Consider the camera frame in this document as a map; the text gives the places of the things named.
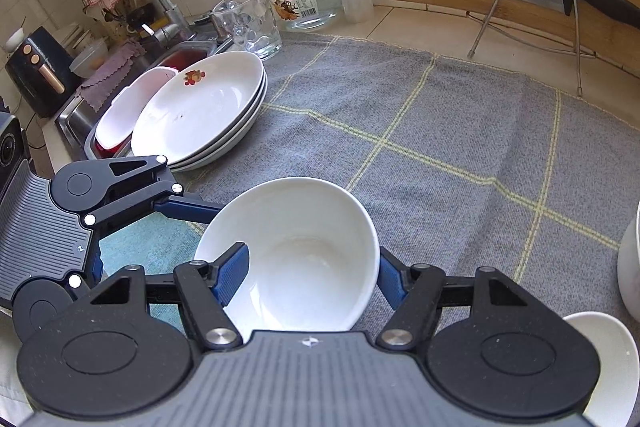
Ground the wire board rack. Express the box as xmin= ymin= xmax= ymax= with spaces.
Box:
xmin=466 ymin=0 xmax=586 ymax=98

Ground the white floral bowl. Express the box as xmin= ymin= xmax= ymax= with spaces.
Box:
xmin=195 ymin=176 xmax=380 ymax=338

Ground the purple cleaning cloth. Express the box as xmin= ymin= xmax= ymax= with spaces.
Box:
xmin=77 ymin=40 xmax=145 ymax=112

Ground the stainless steel sink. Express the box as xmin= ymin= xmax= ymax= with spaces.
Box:
xmin=54 ymin=30 xmax=229 ymax=165

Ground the clear plastic lidded bowl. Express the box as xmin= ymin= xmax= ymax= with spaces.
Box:
xmin=70 ymin=38 xmax=108 ymax=79

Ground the white stained plate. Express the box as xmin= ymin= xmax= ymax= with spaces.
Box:
xmin=167 ymin=68 xmax=267 ymax=168

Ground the grey blue checked towel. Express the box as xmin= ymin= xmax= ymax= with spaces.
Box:
xmin=96 ymin=31 xmax=640 ymax=348

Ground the white fruit plate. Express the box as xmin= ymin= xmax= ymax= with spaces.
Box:
xmin=169 ymin=72 xmax=268 ymax=172
xmin=130 ymin=51 xmax=264 ymax=164

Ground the black air fryer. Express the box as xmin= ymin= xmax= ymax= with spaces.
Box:
xmin=6 ymin=27 xmax=82 ymax=118

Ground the white colander basket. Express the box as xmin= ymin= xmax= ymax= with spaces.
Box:
xmin=94 ymin=66 xmax=178 ymax=150

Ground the chrome sink faucet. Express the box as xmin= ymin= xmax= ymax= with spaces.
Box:
xmin=149 ymin=0 xmax=195 ymax=48

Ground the red basin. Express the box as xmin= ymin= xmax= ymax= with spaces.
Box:
xmin=93 ymin=48 xmax=209 ymax=158

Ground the clear glass mug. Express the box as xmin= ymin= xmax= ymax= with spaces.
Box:
xmin=212 ymin=0 xmax=282 ymax=60

